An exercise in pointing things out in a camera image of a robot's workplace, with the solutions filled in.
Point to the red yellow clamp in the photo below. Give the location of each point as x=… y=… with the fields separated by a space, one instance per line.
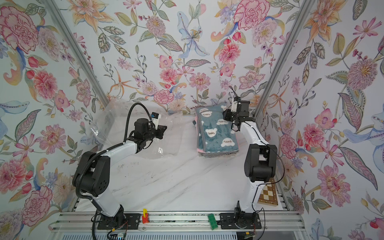
x=145 y=216

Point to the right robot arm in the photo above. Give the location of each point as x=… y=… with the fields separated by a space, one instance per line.
x=260 y=162

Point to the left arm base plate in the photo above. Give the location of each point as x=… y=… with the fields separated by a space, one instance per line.
x=128 y=222

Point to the aluminium corner post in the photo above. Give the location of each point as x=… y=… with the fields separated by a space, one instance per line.
x=83 y=42
x=303 y=13

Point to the grey fuzzy blanket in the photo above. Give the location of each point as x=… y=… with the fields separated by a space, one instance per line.
x=217 y=154

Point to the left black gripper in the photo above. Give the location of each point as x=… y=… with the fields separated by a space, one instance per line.
x=160 y=133

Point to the aluminium front rail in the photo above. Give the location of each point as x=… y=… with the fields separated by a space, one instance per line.
x=190 y=221

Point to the right aluminium corner post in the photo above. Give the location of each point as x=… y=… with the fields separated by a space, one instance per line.
x=303 y=13

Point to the pink blanket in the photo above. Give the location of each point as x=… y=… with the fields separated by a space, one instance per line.
x=201 y=136

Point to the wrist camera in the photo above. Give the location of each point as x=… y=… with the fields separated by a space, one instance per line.
x=234 y=106
x=155 y=119

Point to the wooden chessboard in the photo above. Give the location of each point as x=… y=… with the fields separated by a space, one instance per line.
x=269 y=195

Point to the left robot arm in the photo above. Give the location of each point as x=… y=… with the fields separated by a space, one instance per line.
x=92 y=177

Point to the left aluminium corner post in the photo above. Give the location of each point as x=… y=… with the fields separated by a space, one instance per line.
x=83 y=42

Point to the green block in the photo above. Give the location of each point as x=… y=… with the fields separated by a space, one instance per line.
x=212 y=221

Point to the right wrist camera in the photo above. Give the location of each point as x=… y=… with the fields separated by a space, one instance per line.
x=234 y=106

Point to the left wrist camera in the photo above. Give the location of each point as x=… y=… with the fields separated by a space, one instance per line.
x=155 y=119

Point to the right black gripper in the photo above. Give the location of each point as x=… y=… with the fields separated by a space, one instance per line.
x=227 y=116

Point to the clear plastic vacuum bag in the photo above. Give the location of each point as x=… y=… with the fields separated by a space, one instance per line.
x=115 y=122

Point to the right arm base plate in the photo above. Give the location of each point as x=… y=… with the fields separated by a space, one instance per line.
x=240 y=222

